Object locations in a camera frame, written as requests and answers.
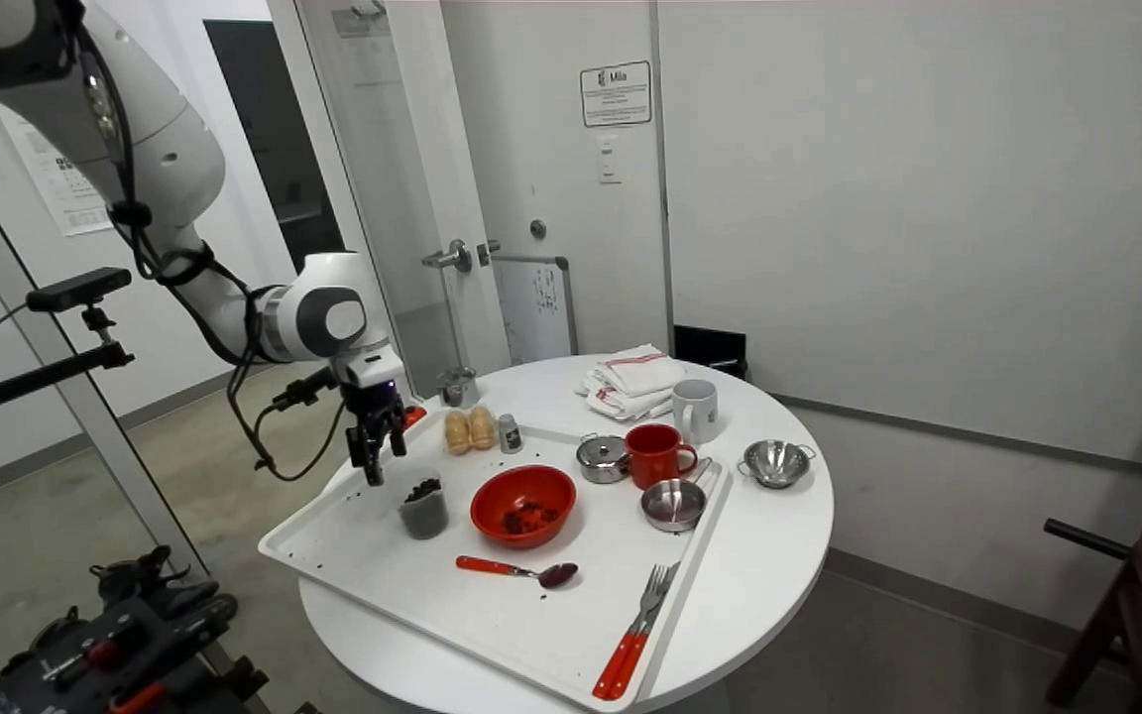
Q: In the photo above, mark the orange handled fork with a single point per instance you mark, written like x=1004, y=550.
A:
x=621, y=669

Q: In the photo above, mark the white mug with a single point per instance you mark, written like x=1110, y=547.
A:
x=696, y=409

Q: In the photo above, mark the white plastic tray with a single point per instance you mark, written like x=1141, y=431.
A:
x=510, y=557

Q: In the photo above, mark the orange handled spoon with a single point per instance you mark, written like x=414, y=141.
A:
x=545, y=576

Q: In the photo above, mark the black camera on stand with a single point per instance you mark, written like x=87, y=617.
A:
x=79, y=293

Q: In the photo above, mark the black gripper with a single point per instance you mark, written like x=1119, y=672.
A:
x=374, y=421

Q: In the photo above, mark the steel bowl on table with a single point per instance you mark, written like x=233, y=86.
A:
x=775, y=462

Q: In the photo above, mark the small grey shaker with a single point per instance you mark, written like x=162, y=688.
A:
x=510, y=435

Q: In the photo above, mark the small steel bowl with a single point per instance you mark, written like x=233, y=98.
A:
x=671, y=506

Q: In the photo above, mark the red mug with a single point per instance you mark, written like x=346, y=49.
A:
x=662, y=453

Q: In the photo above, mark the paper sign on wall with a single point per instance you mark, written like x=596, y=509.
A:
x=615, y=93

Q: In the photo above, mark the red bowl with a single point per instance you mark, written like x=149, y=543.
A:
x=527, y=506

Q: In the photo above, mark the packaged bread rolls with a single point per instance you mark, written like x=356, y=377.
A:
x=470, y=431

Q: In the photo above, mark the white round table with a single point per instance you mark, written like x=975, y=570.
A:
x=761, y=570

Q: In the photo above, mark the folded white cloth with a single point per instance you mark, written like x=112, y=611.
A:
x=634, y=384

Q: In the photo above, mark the door handle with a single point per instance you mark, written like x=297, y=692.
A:
x=459, y=256

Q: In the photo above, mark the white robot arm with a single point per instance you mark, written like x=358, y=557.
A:
x=79, y=76

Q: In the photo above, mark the black tool cart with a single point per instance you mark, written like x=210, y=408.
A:
x=144, y=654

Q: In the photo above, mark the black box behind table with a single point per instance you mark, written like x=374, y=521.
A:
x=712, y=347

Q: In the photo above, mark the steel lid with knob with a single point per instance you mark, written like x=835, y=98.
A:
x=601, y=457

